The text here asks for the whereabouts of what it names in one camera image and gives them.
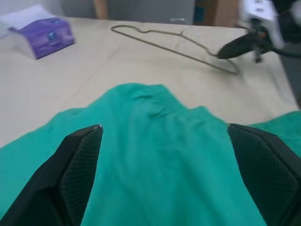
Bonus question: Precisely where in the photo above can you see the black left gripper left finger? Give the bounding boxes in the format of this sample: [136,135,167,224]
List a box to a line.
[0,124,103,226]

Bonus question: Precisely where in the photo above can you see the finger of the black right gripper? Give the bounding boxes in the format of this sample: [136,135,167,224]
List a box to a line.
[217,40,256,59]
[216,32,256,57]

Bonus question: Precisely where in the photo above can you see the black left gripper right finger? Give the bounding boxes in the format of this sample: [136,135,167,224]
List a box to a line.
[227,123,301,226]

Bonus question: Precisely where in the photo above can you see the grey wire hanger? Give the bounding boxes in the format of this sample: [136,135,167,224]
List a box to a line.
[111,24,239,76]

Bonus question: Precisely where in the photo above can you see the green shorts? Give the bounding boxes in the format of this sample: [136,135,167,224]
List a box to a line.
[0,82,301,226]

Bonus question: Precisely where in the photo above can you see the brown cardboard box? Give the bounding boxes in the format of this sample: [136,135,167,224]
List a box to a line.
[192,0,245,28]

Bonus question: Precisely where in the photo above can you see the purple tissue pack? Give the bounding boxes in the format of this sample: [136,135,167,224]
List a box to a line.
[7,16,76,61]

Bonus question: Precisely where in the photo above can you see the white tissue pack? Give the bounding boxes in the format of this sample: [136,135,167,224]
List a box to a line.
[0,5,47,38]

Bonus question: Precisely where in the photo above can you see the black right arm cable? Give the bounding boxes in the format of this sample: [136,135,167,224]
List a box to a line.
[270,46,301,59]

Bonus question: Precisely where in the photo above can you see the wooden rack post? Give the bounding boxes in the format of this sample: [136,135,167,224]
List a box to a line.
[93,0,109,20]

